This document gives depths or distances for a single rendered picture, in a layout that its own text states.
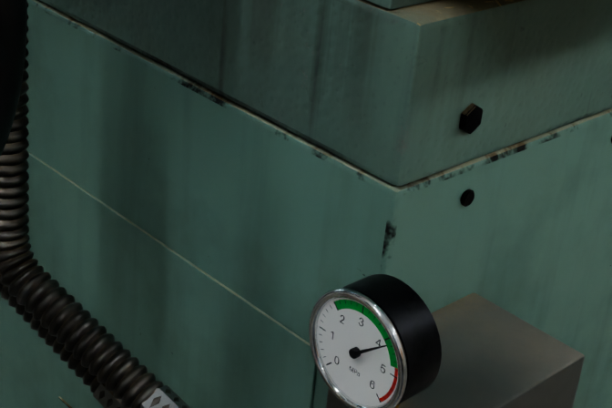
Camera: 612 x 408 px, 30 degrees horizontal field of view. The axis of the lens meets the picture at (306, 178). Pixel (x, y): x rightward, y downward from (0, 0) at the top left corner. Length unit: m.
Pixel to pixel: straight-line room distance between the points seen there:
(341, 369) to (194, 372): 0.23
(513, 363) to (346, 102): 0.17
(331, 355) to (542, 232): 0.21
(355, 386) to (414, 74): 0.15
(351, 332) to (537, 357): 0.13
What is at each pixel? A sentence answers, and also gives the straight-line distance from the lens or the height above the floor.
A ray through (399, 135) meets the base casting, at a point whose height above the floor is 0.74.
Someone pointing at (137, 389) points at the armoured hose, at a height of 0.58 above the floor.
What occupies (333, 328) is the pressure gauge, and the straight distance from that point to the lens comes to 0.55.
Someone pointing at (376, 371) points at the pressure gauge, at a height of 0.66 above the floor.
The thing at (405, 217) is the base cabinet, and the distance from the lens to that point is 0.60.
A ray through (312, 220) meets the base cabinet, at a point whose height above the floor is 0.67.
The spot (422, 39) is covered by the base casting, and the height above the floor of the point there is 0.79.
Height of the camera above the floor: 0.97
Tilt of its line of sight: 26 degrees down
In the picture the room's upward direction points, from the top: 6 degrees clockwise
